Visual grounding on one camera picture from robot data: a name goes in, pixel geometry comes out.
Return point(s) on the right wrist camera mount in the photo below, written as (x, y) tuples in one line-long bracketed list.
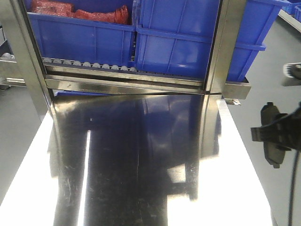
[(292, 74)]

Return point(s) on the large blue bin left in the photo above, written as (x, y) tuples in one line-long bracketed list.
[(85, 40)]

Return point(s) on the brake pad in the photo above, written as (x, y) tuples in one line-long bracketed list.
[(273, 154)]

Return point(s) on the red mesh bag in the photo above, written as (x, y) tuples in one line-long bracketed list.
[(57, 8)]

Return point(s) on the large blue bin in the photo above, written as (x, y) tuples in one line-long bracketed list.
[(85, 40), (175, 36)]

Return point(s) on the large blue bin right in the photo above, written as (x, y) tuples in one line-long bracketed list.
[(175, 36)]

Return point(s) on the stainless steel rack frame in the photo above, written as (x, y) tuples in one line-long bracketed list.
[(41, 79)]

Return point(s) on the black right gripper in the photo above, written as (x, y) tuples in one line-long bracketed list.
[(282, 129)]

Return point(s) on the roller conveyor track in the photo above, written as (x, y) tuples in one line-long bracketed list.
[(88, 64)]

